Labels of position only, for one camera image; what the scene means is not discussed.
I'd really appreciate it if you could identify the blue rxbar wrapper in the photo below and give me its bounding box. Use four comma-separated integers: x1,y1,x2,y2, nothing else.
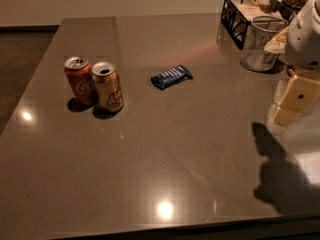
151,65,193,90

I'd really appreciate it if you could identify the black wire basket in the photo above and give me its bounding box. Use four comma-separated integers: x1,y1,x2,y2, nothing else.
221,0,281,50

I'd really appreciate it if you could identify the clear glass jar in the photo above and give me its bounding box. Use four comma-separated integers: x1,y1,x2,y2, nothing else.
240,15,287,72

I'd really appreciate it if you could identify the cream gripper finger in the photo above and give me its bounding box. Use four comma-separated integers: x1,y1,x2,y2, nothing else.
268,104,300,127

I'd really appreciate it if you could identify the red cola can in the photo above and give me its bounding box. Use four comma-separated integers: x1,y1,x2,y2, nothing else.
64,56,98,106

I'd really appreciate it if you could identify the orange soda can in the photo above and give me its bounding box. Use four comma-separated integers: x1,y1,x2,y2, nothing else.
92,61,124,112

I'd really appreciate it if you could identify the snack packet behind glass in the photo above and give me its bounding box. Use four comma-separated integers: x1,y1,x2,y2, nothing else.
264,28,288,54

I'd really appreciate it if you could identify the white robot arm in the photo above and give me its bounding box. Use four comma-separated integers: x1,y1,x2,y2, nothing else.
264,0,320,127

